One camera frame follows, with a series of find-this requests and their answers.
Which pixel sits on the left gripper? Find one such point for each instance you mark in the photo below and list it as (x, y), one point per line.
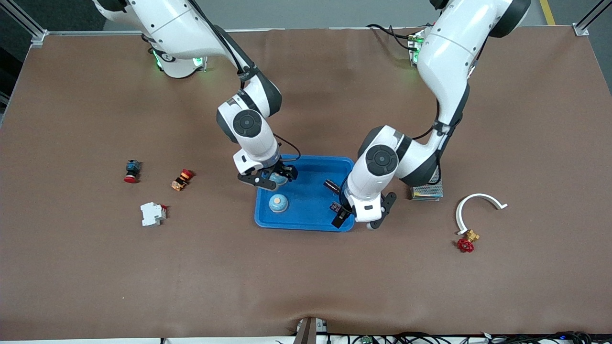
(342, 198)

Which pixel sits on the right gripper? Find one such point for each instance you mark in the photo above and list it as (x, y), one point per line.
(282, 169)

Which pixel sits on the blue round knob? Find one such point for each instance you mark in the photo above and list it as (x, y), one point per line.
(278, 205)

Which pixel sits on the long black cylindrical capacitor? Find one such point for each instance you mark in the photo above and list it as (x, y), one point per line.
(331, 185)

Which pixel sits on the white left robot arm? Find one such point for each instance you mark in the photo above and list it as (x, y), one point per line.
(449, 57)

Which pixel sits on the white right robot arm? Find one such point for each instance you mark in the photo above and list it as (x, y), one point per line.
(244, 125)

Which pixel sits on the arm base connector panel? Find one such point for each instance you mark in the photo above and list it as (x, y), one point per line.
(198, 62)
(413, 44)

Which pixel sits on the blue plastic tray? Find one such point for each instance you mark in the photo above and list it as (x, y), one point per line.
(306, 215)

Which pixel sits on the metal mesh power supply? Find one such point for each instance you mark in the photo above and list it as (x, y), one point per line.
(430, 192)

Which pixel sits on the brown table mat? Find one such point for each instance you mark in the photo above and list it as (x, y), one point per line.
(306, 277)

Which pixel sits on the orange striped emergency stop button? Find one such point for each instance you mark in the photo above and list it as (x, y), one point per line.
(180, 181)

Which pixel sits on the white curved pipe clamp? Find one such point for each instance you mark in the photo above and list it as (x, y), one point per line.
(457, 214)

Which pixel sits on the white circuit breaker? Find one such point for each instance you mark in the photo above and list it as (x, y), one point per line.
(152, 215)

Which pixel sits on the red pushbutton with blue base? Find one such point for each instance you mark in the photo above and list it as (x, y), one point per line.
(132, 168)

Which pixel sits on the aluminium frame profile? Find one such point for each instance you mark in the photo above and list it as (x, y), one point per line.
(581, 29)
(39, 38)

